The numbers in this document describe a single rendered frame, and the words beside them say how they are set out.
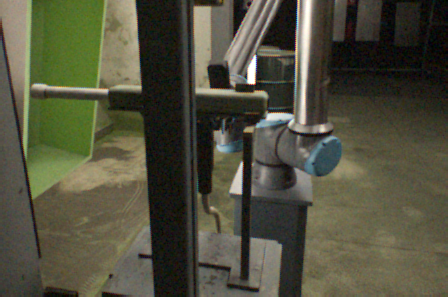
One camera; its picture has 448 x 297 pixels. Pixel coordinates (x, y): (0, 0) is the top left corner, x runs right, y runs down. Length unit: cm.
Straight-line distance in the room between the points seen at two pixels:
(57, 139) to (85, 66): 50
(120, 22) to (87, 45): 171
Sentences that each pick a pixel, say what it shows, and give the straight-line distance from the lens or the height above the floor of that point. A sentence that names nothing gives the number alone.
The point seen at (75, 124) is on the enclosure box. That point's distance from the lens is 227.
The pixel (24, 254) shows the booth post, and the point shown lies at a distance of 107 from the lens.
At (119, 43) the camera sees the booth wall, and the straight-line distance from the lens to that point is 383.
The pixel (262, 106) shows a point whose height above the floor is 112.
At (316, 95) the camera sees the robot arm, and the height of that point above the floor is 103.
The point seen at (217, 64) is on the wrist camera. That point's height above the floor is 118.
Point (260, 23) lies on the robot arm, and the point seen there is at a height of 126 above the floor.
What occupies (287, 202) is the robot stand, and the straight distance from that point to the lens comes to 135.
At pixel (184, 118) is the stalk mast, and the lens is 47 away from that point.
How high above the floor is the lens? 128
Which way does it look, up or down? 17 degrees down
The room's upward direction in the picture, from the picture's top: straight up
